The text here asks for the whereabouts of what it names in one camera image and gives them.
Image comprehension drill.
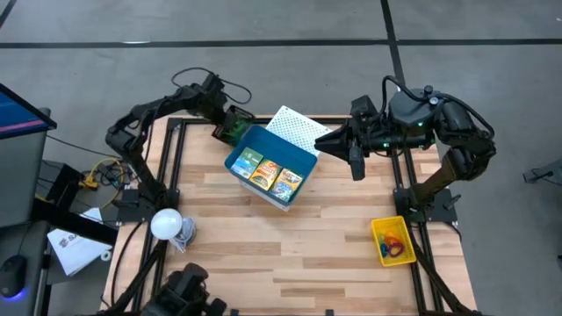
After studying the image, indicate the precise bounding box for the white round bulb lamp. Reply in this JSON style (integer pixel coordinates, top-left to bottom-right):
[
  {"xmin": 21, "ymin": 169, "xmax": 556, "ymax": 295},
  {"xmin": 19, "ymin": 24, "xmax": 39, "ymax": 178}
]
[{"xmin": 149, "ymin": 207, "xmax": 184, "ymax": 241}]

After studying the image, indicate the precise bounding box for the black floor cable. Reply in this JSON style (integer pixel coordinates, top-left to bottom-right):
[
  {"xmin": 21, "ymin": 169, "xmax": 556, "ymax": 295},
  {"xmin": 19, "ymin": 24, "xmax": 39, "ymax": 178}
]
[{"xmin": 521, "ymin": 165, "xmax": 562, "ymax": 217}]

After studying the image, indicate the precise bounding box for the washable crayons box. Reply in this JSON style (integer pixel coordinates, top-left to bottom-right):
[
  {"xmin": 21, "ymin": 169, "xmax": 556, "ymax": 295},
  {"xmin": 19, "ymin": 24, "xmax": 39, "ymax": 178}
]
[{"xmin": 230, "ymin": 147, "xmax": 264, "ymax": 180}]

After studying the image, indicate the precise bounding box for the black aluminium table frame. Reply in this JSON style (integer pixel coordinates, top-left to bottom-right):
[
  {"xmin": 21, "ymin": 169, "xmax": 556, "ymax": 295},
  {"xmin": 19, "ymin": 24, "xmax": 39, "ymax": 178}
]
[{"xmin": 129, "ymin": 114, "xmax": 444, "ymax": 316}]

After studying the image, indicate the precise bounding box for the white perforated metal shelf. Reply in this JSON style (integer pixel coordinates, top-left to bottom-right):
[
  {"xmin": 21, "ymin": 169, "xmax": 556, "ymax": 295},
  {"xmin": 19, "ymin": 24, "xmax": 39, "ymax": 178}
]
[{"xmin": 234, "ymin": 104, "xmax": 335, "ymax": 213}]

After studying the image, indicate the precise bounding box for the white paper booklet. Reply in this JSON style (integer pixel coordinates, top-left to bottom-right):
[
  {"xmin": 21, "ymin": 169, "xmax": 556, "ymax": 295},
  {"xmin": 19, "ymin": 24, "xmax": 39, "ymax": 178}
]
[{"xmin": 47, "ymin": 226, "xmax": 113, "ymax": 277}]

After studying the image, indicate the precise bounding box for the black device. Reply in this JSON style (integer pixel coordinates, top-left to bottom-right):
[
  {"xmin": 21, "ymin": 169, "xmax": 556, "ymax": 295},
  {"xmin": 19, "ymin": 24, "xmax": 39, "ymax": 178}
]
[{"xmin": 140, "ymin": 262, "xmax": 228, "ymax": 316}]

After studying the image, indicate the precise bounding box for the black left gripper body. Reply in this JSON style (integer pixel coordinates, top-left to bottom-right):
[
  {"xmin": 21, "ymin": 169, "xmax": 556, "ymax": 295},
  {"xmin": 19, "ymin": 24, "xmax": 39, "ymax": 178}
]
[{"xmin": 198, "ymin": 71, "xmax": 233, "ymax": 123}]

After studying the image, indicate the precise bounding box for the white cable bundle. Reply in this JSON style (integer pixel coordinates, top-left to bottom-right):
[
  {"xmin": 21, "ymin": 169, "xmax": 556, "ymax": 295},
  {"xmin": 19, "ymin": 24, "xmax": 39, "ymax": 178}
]
[{"xmin": 173, "ymin": 215, "xmax": 198, "ymax": 254}]

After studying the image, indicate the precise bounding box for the yellow plastic basket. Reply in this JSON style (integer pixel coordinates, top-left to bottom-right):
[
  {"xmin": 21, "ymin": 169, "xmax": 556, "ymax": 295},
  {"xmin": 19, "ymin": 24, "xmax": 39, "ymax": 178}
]
[{"xmin": 371, "ymin": 215, "xmax": 417, "ymax": 268}]

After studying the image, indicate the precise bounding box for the yellow Crayola crayon box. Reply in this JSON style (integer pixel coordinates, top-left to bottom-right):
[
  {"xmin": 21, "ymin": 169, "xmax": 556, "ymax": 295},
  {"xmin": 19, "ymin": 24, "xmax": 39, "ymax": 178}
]
[{"xmin": 249, "ymin": 158, "xmax": 284, "ymax": 191}]

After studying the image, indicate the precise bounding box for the black box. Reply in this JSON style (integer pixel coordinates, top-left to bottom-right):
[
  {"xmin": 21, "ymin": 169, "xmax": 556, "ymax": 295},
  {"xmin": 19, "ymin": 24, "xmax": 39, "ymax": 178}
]
[{"xmin": 41, "ymin": 160, "xmax": 87, "ymax": 201}]

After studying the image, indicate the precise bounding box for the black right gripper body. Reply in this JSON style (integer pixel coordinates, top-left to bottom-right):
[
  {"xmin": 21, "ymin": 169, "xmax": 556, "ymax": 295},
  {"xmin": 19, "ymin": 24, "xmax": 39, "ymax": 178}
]
[{"xmin": 349, "ymin": 93, "xmax": 397, "ymax": 183}]

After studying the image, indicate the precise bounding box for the black diagonal frame strut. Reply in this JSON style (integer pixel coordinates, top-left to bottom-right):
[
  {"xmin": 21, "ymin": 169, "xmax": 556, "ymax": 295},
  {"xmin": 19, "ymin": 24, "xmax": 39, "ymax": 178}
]
[
  {"xmin": 412, "ymin": 248, "xmax": 469, "ymax": 316},
  {"xmin": 104, "ymin": 239, "xmax": 170, "ymax": 315}
]

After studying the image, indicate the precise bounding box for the yellow cable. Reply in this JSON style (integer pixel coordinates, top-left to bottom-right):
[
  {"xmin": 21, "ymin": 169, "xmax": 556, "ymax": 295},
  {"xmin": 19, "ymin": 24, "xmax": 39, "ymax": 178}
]
[{"xmin": 78, "ymin": 156, "xmax": 127, "ymax": 210}]

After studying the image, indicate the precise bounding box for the blue plastic tray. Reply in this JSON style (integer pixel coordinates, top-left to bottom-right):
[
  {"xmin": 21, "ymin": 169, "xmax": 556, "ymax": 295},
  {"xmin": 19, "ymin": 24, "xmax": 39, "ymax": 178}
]
[{"xmin": 223, "ymin": 124, "xmax": 319, "ymax": 208}]

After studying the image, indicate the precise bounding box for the dark side desk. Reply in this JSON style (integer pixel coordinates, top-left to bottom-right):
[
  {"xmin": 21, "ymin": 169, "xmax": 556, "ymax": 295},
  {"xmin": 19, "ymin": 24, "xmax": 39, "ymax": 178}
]
[{"xmin": 0, "ymin": 219, "xmax": 50, "ymax": 316}]

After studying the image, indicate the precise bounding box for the computer monitor blue screen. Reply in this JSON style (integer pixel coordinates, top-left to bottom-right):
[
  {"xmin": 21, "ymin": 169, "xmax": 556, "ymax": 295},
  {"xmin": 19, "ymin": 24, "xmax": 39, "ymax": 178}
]
[{"xmin": 0, "ymin": 82, "xmax": 58, "ymax": 140}]

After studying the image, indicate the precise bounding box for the black computer mouse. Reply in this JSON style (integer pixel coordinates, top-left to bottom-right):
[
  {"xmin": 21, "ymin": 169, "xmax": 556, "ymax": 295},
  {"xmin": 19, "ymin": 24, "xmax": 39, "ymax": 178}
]
[{"xmin": 0, "ymin": 254, "xmax": 28, "ymax": 299}]

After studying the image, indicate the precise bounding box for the black mesh basket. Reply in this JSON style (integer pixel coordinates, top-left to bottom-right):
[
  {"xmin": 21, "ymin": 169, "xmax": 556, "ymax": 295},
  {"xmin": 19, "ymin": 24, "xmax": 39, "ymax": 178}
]
[{"xmin": 212, "ymin": 104, "xmax": 256, "ymax": 147}]

